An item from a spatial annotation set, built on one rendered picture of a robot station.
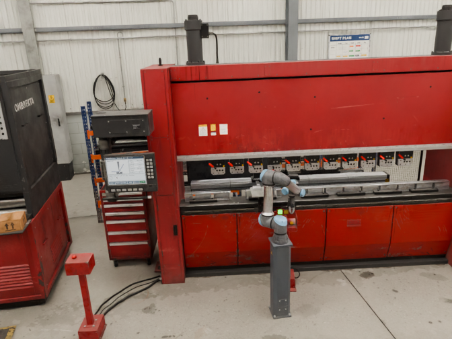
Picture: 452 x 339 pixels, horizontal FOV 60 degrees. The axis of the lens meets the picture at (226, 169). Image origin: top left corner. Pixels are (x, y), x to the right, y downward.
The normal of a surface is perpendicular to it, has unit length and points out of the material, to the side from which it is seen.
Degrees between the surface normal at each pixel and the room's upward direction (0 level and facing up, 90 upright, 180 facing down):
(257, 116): 90
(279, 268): 90
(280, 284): 90
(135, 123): 90
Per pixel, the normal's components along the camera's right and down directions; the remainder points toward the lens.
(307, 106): 0.04, 0.31
